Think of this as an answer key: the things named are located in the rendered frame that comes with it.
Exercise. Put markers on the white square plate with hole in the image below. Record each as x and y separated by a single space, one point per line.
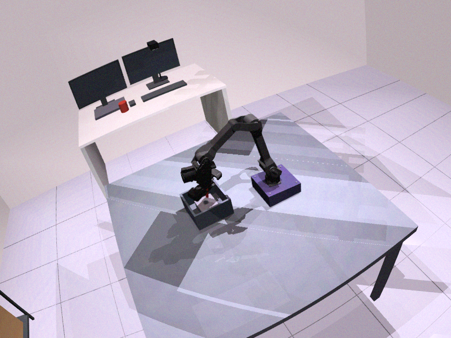
205 203

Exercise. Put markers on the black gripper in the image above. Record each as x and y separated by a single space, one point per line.
203 184

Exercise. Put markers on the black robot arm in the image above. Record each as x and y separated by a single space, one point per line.
206 153

